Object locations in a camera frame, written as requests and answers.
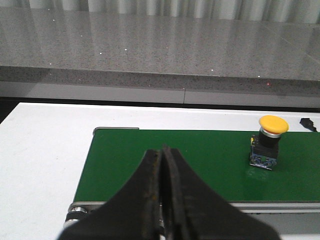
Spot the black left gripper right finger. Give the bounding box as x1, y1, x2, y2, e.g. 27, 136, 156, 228
161, 146, 280, 240

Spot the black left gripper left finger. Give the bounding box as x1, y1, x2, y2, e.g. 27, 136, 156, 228
58, 149, 161, 240

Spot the yellow mushroom push button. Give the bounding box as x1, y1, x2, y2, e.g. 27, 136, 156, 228
249, 115, 289, 171

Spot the green conveyor belt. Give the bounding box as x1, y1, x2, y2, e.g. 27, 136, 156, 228
74, 128, 320, 202

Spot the grey stone countertop slab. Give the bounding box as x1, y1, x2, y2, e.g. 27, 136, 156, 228
0, 7, 320, 98

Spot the white pleated curtain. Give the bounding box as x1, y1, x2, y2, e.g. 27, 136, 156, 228
0, 0, 320, 24

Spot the aluminium conveyor side rail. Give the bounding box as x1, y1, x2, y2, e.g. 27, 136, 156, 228
63, 201, 320, 234

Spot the black sensor cable with plug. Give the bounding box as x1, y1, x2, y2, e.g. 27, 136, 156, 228
299, 117, 319, 132

